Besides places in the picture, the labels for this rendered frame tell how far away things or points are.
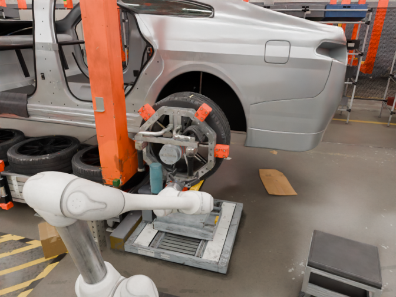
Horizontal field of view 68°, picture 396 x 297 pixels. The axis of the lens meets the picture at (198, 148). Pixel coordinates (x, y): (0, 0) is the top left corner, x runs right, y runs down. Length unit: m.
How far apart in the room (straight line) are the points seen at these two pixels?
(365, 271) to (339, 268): 0.14
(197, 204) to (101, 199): 0.54
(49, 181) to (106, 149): 1.18
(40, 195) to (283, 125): 1.74
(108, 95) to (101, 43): 0.32
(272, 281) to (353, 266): 0.55
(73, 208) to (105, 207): 0.09
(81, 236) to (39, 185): 0.26
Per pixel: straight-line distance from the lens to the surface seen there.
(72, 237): 1.18
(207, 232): 2.35
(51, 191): 1.03
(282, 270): 2.39
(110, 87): 2.02
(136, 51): 4.44
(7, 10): 8.47
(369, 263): 2.14
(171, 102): 2.04
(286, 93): 2.24
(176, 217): 2.40
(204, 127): 1.93
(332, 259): 2.06
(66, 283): 2.38
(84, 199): 0.92
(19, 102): 3.36
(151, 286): 1.39
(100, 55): 2.02
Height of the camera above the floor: 1.63
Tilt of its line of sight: 23 degrees down
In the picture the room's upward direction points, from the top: 1 degrees clockwise
